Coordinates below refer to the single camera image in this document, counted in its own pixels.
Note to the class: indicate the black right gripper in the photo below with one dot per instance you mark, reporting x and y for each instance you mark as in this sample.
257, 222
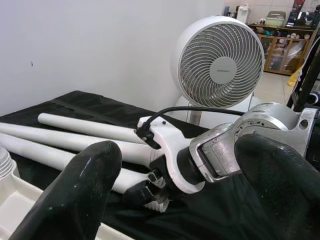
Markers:
158, 172

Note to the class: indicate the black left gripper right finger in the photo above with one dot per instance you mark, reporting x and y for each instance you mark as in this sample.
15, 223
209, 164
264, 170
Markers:
282, 195

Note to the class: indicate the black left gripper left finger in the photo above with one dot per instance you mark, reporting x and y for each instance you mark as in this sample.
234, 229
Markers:
70, 200

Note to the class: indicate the white plastic table leg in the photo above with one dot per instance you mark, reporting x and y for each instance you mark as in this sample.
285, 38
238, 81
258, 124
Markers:
50, 138
50, 153
87, 126

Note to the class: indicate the white plastic children table top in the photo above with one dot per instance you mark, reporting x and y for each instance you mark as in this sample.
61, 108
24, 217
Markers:
15, 200

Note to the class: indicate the black slanted pole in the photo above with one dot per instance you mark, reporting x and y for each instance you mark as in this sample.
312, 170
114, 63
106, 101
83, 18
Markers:
307, 82

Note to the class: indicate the yellow object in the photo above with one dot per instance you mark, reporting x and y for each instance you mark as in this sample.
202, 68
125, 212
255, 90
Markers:
295, 78

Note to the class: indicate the wooden glass door cabinet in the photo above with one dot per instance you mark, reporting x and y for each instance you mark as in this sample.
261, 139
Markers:
275, 57

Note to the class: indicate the grey storage basket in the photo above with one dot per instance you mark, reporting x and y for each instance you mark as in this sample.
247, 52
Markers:
275, 18

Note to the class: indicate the white kettle appliance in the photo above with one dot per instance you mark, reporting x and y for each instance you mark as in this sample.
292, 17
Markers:
243, 13

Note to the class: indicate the dark bottle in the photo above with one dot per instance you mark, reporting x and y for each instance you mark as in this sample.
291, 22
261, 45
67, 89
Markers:
227, 11

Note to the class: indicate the white round pedestal fan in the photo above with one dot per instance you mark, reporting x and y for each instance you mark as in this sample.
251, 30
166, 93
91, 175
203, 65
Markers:
220, 70

